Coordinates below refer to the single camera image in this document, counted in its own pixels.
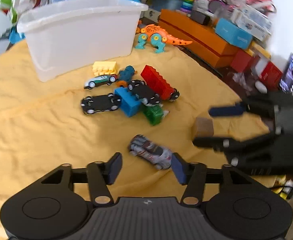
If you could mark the teal toy figure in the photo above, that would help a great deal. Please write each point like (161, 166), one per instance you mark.
(125, 76)

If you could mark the black upside-down toy car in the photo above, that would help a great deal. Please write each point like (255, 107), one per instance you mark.
(102, 103)

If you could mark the beige wooden cube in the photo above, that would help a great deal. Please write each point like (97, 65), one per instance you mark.
(202, 127)

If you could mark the black gold race car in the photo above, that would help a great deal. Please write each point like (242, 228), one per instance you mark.
(143, 93)

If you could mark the silver toy race car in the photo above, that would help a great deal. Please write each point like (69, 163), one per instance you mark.
(158, 156)

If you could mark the red box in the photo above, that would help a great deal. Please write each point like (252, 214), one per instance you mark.
(270, 76)

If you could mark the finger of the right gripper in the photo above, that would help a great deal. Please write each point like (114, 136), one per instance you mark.
(223, 144)
(263, 105)

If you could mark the light blue box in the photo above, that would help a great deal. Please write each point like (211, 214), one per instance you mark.
(233, 34)

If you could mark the orange teal toy dinosaur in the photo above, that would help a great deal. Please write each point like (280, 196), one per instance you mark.
(157, 37)

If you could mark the large red building brick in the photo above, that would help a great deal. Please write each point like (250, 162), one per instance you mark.
(157, 83)

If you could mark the green white toy car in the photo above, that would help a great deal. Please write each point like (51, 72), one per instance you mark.
(100, 80)

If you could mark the orange box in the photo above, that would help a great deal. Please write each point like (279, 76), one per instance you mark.
(207, 45)

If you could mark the yellow building brick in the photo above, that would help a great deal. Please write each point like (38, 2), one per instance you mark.
(104, 68)

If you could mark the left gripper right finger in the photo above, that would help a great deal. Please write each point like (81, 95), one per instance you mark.
(191, 175)

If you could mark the white plastic bin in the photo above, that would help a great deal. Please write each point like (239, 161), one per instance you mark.
(68, 35)

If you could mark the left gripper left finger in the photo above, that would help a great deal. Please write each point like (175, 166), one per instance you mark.
(100, 175)

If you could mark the green studded toy block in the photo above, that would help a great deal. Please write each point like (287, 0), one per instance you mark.
(154, 114)

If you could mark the smartphone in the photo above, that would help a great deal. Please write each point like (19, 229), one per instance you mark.
(286, 81)

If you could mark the blue building brick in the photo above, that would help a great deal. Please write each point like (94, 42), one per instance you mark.
(130, 105)

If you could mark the rainbow stacking ring toy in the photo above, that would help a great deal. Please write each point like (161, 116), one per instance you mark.
(187, 6)

